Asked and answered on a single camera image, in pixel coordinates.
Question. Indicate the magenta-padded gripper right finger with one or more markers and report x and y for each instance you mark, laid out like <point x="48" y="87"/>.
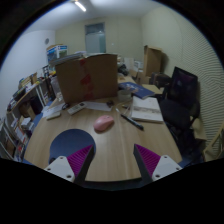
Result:
<point x="166" y="165"/>

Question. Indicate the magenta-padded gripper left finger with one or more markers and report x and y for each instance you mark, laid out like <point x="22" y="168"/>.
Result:
<point x="59" y="165"/>

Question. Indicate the pink computer mouse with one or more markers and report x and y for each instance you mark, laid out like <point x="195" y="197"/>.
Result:
<point x="103" y="123"/>

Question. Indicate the blue round mouse pad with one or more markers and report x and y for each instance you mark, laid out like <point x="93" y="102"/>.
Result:
<point x="68" y="141"/>

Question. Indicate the small white flat device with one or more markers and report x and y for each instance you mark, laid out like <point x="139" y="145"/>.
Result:
<point x="53" y="115"/>

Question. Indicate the black marker pen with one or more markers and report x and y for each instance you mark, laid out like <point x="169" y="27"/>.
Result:
<point x="132" y="122"/>

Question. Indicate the black office chair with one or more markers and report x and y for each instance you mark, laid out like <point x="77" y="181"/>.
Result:
<point x="180" y="110"/>

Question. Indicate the white paper sheet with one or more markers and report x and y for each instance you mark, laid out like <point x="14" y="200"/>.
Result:
<point x="51" y="108"/>

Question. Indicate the white remote control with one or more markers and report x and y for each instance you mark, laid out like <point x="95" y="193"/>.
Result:
<point x="76" y="108"/>

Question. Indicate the white book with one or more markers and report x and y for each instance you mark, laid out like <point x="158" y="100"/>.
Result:
<point x="146" y="109"/>

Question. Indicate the cluttered shelf unit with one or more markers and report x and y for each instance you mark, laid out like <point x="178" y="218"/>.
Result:
<point x="23" y="113"/>

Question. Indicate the small black object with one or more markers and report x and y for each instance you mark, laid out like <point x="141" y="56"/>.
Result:
<point x="109" y="103"/>

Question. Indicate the blue book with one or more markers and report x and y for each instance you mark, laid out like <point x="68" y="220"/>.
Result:
<point x="136" y="90"/>

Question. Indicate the clear plastic cup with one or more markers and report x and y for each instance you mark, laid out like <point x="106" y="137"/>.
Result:
<point x="124" y="95"/>

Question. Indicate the large brown cardboard box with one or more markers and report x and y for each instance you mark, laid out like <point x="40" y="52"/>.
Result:
<point x="100" y="76"/>

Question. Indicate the tall open cardboard box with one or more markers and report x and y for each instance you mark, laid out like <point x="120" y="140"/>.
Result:
<point x="153" y="61"/>

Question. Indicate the blue and white box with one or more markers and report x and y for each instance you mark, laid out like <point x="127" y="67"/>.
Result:
<point x="57" y="52"/>

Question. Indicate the grey door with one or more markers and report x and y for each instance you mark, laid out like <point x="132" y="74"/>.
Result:
<point x="95" y="40"/>

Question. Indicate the ceiling tube light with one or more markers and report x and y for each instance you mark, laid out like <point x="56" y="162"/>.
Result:
<point x="80" y="6"/>

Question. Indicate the round wall clock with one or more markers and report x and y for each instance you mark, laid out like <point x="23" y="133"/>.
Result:
<point x="47" y="41"/>

